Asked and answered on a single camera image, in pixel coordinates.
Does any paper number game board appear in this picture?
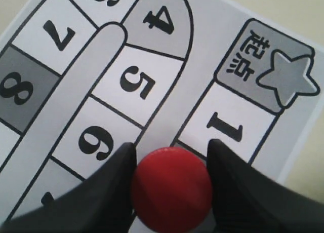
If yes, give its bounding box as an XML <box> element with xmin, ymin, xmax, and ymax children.
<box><xmin>1</xmin><ymin>0</ymin><xmax>323</xmax><ymax>222</ymax></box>

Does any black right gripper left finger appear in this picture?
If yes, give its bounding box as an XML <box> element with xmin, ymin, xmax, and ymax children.
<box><xmin>1</xmin><ymin>142</ymin><xmax>137</xmax><ymax>232</ymax></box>

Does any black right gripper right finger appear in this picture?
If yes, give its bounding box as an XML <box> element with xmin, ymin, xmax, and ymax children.
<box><xmin>207</xmin><ymin>139</ymin><xmax>323</xmax><ymax>232</ymax></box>

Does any red cylinder game piece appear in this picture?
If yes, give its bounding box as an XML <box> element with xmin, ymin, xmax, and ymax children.
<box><xmin>131</xmin><ymin>147</ymin><xmax>213</xmax><ymax>232</ymax></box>

